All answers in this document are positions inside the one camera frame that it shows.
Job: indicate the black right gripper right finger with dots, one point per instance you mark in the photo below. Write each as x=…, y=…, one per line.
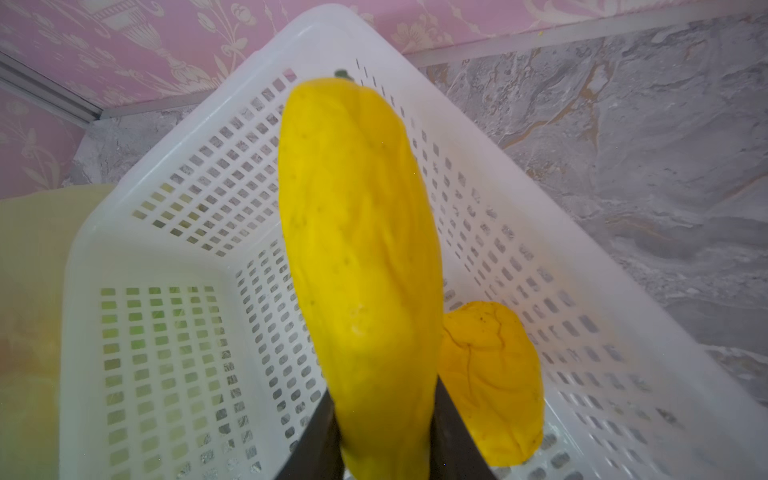
x=453, y=453

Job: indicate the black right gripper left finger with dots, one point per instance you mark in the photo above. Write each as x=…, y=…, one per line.
x=317, y=454

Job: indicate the yellow lemon fruit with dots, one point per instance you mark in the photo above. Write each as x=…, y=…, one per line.
x=492, y=373

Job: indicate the long yellow mango fruit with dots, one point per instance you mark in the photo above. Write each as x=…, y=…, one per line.
x=365, y=261

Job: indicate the yellow-green plastic bag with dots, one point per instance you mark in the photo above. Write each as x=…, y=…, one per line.
x=37, y=232

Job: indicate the white plastic perforated basket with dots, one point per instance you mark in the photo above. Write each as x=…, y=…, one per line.
x=185, y=356

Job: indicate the aluminium corner post left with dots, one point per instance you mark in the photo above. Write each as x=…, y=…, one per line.
x=27, y=84

